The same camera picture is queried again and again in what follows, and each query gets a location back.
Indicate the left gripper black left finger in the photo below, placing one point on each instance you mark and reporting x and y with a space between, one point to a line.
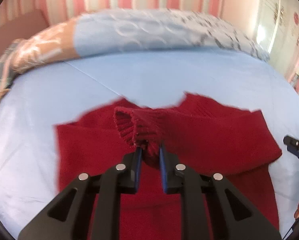
89 207

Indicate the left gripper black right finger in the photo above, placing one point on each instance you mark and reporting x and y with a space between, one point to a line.
211 207

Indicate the red knit sweater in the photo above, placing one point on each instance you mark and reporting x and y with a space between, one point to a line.
204 134

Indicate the light blue quilted bedspread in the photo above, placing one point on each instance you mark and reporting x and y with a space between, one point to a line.
60 92

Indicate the white wardrobe with decals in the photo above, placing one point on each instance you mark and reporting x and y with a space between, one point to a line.
278 34

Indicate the plaid pastel pillow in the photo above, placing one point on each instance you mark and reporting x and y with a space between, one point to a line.
7 74

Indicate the patterned folded duvet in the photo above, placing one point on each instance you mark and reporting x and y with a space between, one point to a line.
121 30

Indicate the pink padded headboard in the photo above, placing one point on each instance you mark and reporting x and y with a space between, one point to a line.
24 27

